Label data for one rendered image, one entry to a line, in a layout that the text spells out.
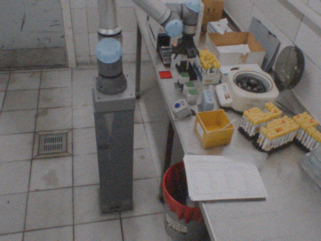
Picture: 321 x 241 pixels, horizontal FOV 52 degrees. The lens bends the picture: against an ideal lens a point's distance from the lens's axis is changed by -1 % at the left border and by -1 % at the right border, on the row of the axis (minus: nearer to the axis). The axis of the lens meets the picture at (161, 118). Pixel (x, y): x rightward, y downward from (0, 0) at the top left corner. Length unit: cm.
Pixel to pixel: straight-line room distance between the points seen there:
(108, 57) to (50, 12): 188
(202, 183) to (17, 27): 255
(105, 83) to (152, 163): 112
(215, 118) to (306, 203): 53
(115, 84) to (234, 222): 81
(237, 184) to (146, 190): 113
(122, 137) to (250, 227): 82
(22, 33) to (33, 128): 99
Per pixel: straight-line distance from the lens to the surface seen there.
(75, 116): 297
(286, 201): 140
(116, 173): 197
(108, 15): 157
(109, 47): 152
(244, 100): 165
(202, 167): 138
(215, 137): 145
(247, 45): 218
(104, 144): 179
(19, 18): 338
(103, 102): 159
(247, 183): 138
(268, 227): 131
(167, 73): 191
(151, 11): 142
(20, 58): 359
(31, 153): 272
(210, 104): 158
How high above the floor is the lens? 192
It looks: 41 degrees down
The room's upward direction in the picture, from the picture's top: 5 degrees clockwise
